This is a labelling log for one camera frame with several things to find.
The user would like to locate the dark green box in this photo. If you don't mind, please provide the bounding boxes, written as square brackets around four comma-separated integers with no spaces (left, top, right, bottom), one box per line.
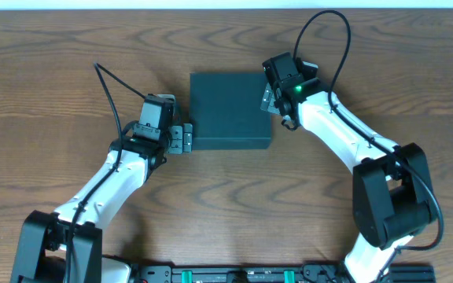
[189,72,271,151]

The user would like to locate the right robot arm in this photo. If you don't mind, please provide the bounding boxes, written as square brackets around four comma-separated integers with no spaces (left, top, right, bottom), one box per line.
[261,75,444,282]

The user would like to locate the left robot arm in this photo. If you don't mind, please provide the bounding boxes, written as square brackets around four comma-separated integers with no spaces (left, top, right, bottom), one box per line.
[10,122,193,282]

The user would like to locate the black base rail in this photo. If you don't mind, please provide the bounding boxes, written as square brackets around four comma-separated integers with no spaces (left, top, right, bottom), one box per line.
[127,263,436,283]

